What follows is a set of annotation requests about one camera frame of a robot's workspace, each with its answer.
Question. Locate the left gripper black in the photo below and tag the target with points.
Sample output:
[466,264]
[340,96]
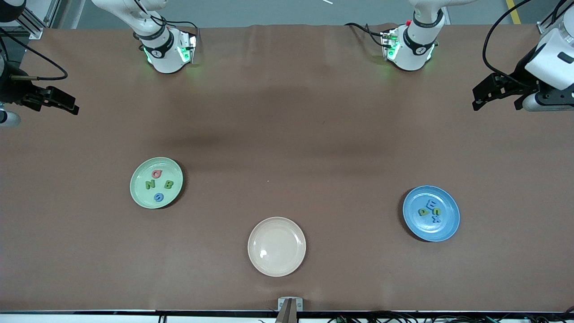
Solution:
[519,79]

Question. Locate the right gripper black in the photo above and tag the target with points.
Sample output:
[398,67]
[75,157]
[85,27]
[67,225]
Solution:
[14,91]

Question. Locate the green foam letter N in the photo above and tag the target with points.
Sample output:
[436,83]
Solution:
[150,184]

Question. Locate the blue foam letter m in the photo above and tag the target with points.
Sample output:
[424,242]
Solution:
[433,204]

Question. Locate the blue foam letter G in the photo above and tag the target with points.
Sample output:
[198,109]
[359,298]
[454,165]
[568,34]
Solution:
[156,197]

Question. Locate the green foam letter B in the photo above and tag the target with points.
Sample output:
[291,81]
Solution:
[168,184]

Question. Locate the green foam letter p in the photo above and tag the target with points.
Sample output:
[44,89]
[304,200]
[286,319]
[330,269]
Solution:
[423,212]

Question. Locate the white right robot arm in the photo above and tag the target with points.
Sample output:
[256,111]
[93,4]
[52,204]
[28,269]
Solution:
[163,60]

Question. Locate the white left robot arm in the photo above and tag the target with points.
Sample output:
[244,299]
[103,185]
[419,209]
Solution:
[415,60]

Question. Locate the blue plate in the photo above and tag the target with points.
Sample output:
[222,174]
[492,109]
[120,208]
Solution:
[448,224]

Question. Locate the green plate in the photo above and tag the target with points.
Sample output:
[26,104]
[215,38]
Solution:
[170,199]

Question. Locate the large table cover mat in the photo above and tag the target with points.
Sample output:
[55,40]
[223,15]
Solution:
[287,112]

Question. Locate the beige plate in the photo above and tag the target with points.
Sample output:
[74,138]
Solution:
[276,246]

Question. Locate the aluminium extrusion frame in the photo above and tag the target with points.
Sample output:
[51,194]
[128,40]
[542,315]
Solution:
[542,28]
[36,32]

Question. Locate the metal base connector bracket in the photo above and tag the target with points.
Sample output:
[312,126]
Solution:
[386,42]
[192,45]

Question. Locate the small metal mounting bracket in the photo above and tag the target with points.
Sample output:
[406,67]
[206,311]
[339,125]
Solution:
[281,301]

